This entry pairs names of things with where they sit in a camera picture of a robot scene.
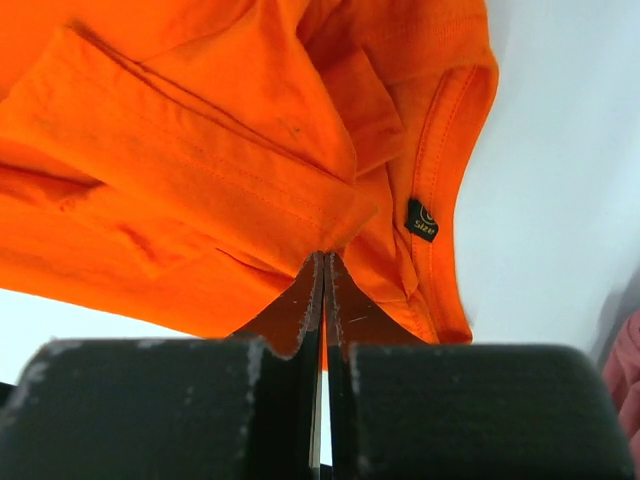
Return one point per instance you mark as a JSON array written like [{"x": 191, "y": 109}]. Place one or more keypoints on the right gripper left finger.
[{"x": 246, "y": 407}]

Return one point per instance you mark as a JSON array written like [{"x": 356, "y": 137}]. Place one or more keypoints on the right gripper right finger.
[{"x": 404, "y": 409}]

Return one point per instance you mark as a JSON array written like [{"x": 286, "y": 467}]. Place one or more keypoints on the orange t shirt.
[{"x": 177, "y": 161}]

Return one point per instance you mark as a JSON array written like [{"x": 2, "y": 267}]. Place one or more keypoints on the dark pink folded t shirt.
[{"x": 621, "y": 375}]

